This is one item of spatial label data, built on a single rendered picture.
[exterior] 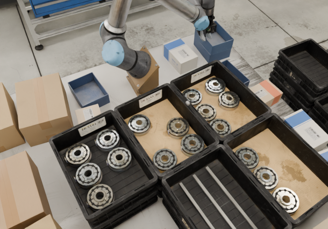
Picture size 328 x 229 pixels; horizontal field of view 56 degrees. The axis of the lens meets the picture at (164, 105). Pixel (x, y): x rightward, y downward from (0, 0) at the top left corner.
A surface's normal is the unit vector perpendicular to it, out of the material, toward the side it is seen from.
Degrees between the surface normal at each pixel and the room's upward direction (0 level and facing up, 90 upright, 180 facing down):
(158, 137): 0
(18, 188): 0
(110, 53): 46
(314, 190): 0
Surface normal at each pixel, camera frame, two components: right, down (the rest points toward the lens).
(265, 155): 0.00, -0.62
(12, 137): 0.46, 0.70
